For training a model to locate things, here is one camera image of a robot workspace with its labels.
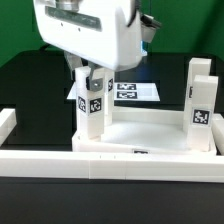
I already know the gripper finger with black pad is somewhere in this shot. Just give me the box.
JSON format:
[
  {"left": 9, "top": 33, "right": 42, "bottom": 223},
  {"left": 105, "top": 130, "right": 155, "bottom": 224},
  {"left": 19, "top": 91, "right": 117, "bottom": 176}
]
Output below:
[
  {"left": 86, "top": 65, "right": 105, "bottom": 92},
  {"left": 64, "top": 53, "right": 83, "bottom": 80}
]

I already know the fiducial marker sheet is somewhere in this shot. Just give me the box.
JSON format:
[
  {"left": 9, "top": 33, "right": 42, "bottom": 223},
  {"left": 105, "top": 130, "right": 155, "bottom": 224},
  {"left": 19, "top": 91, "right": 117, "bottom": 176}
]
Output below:
[{"left": 66, "top": 81, "right": 161, "bottom": 102}]

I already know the white desk tabletop tray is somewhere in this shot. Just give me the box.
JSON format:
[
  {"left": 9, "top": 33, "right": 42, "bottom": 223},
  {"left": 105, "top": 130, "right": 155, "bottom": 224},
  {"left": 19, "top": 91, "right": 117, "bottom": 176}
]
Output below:
[{"left": 72, "top": 107, "right": 216, "bottom": 156}]

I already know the white U-shaped fence frame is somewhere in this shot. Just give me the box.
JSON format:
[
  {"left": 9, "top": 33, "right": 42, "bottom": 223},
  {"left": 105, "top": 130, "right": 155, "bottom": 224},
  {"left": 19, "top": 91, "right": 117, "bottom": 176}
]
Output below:
[{"left": 0, "top": 108, "right": 224, "bottom": 183}]

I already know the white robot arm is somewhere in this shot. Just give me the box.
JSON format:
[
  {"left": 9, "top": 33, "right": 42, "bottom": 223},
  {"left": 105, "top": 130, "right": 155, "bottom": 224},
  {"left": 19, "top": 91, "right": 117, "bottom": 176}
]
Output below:
[{"left": 33, "top": 0, "right": 161, "bottom": 71}]

